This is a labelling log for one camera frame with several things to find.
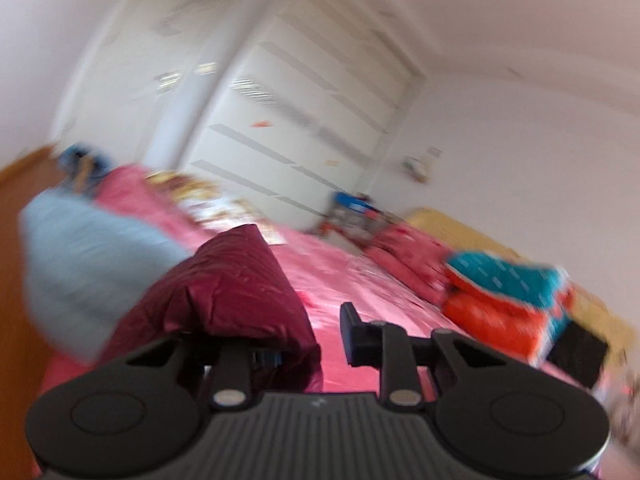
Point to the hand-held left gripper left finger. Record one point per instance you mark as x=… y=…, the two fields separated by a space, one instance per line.
x=265 y=358

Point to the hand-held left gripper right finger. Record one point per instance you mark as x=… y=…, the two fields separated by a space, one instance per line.
x=357 y=345

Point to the maroon down jacket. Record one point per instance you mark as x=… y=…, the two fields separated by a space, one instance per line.
x=235 y=280

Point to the bed with pink sheet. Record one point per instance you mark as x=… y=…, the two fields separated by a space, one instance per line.
x=350 y=280

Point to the pink folded blanket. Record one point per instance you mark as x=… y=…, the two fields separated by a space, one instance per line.
x=410 y=255

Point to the orange folded quilt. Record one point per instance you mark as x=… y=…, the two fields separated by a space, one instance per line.
x=490 y=320

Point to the blue box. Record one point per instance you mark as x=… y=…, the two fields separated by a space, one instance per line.
x=355 y=205

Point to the yellow headboard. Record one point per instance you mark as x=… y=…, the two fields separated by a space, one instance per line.
x=450 y=225

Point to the floral cushion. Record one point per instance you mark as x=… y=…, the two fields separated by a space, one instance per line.
x=210 y=205

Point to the light blue down jacket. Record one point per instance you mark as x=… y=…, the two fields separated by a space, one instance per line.
x=85 y=260

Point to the black cushion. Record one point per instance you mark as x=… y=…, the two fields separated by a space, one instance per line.
x=575 y=350

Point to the white wardrobe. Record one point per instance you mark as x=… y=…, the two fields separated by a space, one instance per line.
x=280 y=135

